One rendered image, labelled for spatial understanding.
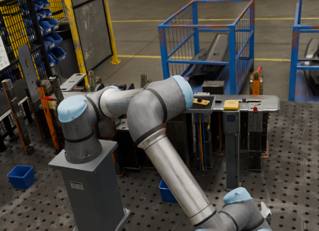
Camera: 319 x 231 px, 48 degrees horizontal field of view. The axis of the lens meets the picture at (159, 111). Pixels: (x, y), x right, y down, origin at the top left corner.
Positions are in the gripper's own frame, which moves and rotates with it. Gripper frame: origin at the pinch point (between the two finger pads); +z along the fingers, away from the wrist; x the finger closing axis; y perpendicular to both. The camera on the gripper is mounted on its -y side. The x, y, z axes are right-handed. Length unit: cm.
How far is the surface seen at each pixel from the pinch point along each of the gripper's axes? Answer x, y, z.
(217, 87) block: -16, 55, 68
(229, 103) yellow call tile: -13.1, 42.5, 20.0
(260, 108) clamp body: -27, 35, 36
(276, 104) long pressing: -38, 33, 51
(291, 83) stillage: -94, 39, 214
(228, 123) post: -9.4, 34.9, 21.2
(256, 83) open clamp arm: -35, 47, 63
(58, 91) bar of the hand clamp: 64, 88, 51
